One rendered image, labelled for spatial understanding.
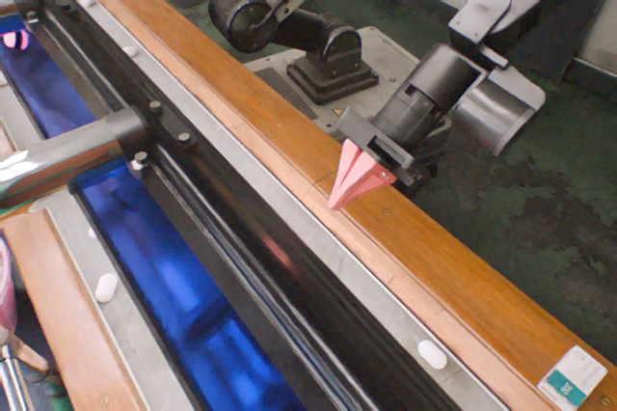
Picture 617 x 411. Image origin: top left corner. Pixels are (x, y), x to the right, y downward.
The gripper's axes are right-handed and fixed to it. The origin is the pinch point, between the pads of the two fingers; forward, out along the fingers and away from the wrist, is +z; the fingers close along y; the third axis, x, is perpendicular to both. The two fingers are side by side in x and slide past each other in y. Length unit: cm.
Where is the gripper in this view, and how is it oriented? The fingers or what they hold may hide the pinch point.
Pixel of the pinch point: (335, 203)
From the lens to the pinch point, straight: 48.8
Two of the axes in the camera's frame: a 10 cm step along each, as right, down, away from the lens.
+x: 5.0, 2.0, 8.4
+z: -6.3, 7.6, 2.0
